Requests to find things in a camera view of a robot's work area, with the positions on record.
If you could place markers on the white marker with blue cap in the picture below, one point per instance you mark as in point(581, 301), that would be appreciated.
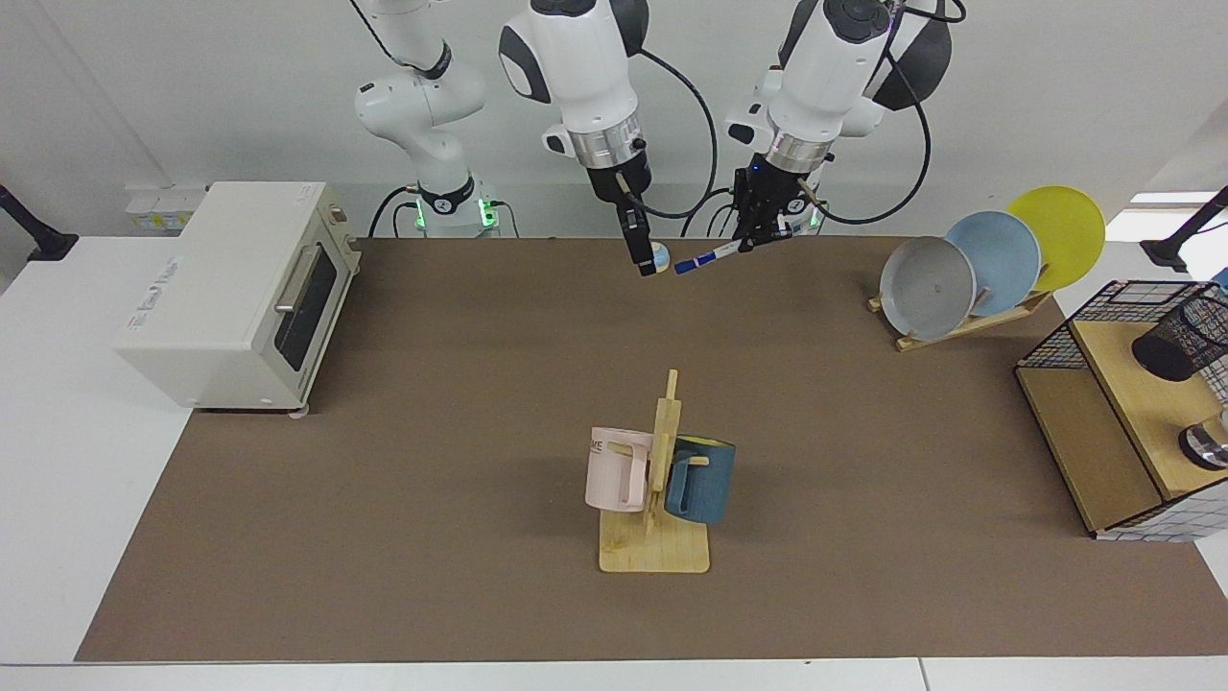
point(705, 259)

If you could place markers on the black mesh pen holder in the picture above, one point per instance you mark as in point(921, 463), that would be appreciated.
point(1180, 341)

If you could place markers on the small blue round thing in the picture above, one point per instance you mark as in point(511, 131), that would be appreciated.
point(663, 257)

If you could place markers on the grey plate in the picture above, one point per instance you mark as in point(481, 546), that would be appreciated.
point(926, 288)

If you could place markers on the pink cup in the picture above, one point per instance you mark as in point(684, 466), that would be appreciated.
point(609, 470)

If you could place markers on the wooden plate rack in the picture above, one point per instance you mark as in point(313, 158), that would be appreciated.
point(959, 328)

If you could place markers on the dark blue cup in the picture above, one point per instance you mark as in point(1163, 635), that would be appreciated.
point(710, 480)

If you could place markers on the light blue plate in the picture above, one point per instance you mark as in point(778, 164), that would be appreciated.
point(1007, 264)

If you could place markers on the yellow plate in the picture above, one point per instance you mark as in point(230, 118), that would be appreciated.
point(1070, 235)

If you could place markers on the wooden cup stand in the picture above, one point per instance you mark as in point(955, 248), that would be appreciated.
point(652, 552)

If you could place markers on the brown table cloth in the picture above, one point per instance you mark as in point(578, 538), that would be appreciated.
point(432, 528)

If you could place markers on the black clamp stand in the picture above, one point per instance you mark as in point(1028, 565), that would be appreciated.
point(43, 245)
point(1175, 248)

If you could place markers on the pale toaster oven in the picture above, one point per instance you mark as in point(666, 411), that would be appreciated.
point(221, 278)

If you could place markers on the glass lid with metal knob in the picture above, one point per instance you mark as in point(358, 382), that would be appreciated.
point(1207, 446)

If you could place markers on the white wall socket strip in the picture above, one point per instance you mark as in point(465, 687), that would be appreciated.
point(163, 206)

